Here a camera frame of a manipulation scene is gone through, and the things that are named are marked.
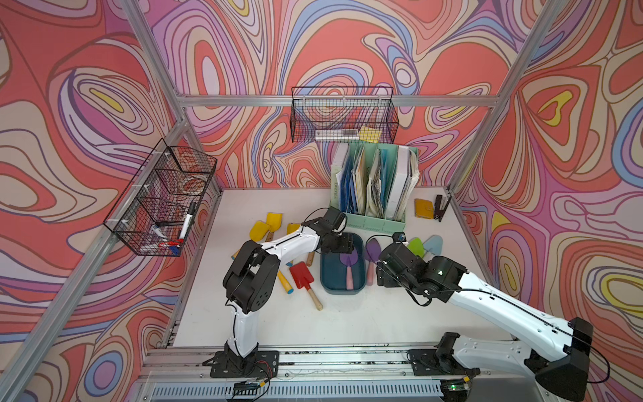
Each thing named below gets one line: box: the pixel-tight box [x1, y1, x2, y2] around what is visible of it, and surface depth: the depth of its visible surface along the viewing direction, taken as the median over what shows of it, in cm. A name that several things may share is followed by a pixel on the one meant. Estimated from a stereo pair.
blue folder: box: [339, 150, 359, 214], surface depth 99 cm
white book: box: [385, 144, 412, 221], surface depth 95 cm
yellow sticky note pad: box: [414, 198, 435, 220], surface depth 113 cm
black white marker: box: [179, 200, 196, 241], surface depth 70 cm
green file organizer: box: [329, 142, 420, 232], surface depth 100 cm
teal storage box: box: [319, 231, 366, 296], surface depth 93 cm
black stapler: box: [433, 194, 452, 222], surface depth 113 cm
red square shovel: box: [289, 261, 324, 311], surface depth 93 cm
